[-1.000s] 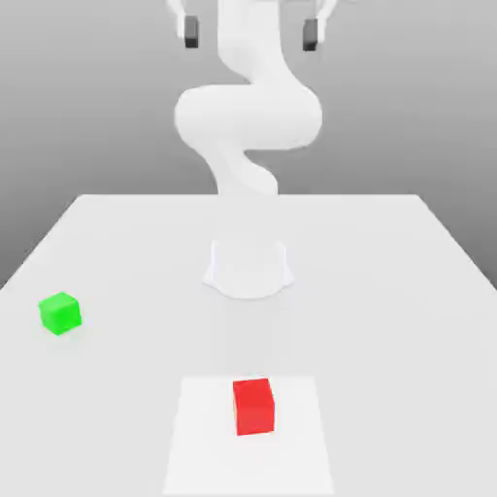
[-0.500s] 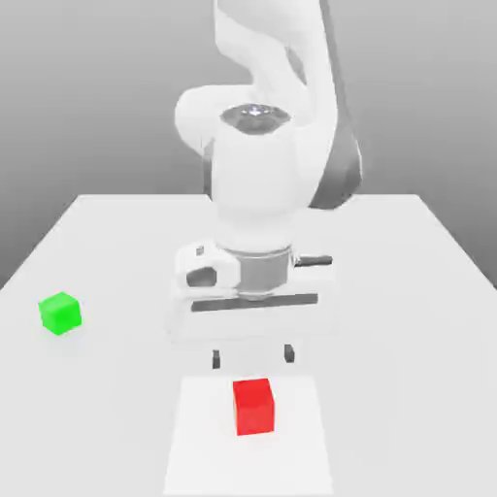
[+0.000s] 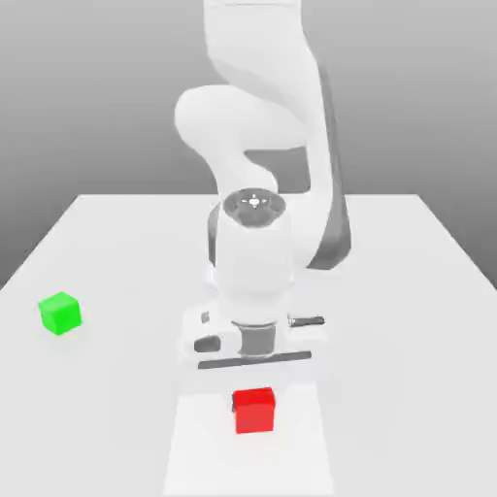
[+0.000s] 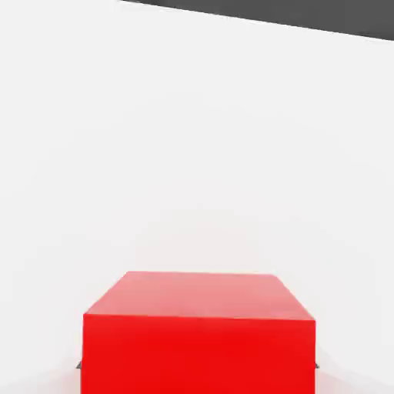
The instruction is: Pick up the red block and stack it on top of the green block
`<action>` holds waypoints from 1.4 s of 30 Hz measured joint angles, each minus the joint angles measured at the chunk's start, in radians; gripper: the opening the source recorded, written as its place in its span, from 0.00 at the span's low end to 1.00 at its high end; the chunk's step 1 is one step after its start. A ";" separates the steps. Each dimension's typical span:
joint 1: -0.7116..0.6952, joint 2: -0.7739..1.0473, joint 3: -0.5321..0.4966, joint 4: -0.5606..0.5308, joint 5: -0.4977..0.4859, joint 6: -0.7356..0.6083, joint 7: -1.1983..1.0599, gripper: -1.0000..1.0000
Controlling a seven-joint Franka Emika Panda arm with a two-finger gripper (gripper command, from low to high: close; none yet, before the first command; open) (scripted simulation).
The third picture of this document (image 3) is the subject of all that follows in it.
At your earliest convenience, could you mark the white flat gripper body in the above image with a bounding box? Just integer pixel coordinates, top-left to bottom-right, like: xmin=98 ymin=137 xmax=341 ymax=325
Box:
xmin=179 ymin=336 xmax=328 ymax=394

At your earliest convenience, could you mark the small red cube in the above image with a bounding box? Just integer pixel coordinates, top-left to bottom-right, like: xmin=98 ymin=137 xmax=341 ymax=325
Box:
xmin=231 ymin=386 xmax=277 ymax=435

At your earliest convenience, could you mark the small green cube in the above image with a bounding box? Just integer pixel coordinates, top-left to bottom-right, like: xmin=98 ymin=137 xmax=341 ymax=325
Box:
xmin=37 ymin=291 xmax=83 ymax=336

